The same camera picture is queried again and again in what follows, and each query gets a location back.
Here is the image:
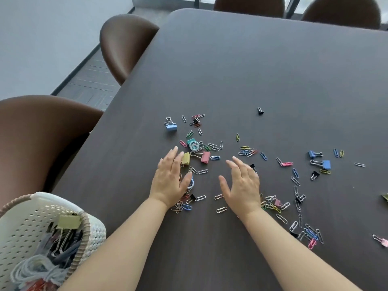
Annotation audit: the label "white cord bundle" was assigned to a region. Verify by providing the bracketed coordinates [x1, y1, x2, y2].
[10, 256, 71, 287]

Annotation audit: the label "large yellow-green binder clip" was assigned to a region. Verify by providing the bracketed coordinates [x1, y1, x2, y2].
[52, 214, 83, 257]

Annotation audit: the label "white perforated plastic basket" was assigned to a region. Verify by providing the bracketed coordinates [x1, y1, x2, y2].
[0, 192, 107, 291]

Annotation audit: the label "brown leather chair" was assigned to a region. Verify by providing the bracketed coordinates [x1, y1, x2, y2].
[99, 14, 160, 86]
[301, 0, 382, 30]
[0, 95, 105, 210]
[213, 0, 286, 19]

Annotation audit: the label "person's left hand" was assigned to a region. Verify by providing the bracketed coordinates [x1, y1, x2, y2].
[148, 146, 193, 210]

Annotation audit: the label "scattered coloured paper clips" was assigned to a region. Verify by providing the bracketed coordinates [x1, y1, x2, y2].
[171, 113, 366, 249]

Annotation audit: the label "person's left forearm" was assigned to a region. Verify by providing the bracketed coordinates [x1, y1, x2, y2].
[58, 195, 180, 291]

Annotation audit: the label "pile of dark binder clips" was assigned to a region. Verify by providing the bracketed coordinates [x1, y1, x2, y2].
[42, 222, 84, 268]

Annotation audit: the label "person's right forearm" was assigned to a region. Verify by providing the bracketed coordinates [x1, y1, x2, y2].
[238, 207, 357, 291]

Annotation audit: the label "person's right hand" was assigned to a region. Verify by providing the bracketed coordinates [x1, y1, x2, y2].
[218, 156, 262, 217]

